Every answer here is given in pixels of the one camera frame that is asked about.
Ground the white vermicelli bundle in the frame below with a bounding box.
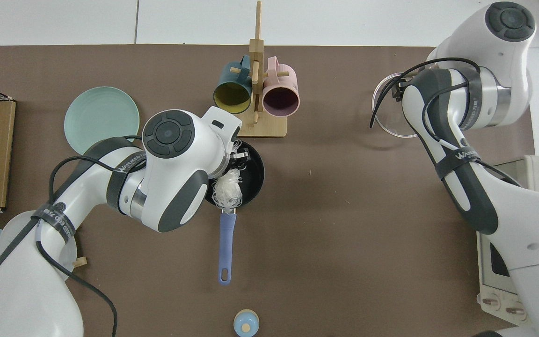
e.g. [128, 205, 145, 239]
[210, 139, 251, 210]

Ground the black pot with blue handle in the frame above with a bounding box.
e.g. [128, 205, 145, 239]
[204, 139, 265, 286]

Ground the glass lid with blue knob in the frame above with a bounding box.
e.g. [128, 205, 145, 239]
[371, 73, 421, 139]

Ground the green plate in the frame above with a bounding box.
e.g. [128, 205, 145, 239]
[64, 86, 140, 155]

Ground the white plate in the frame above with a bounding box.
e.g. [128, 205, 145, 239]
[0, 210, 78, 282]

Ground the teal cup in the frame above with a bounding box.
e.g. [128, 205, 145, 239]
[212, 55, 254, 115]

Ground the small blue round thing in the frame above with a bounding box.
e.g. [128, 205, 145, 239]
[233, 309, 260, 337]

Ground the wooden cup stand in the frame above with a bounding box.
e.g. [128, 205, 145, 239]
[228, 1, 290, 138]

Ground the pale toaster oven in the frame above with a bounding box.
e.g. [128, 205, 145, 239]
[477, 154, 539, 327]

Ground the brown table cloth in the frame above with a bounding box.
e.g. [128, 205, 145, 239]
[0, 44, 535, 337]

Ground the pink cup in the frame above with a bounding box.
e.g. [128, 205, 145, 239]
[262, 56, 301, 117]

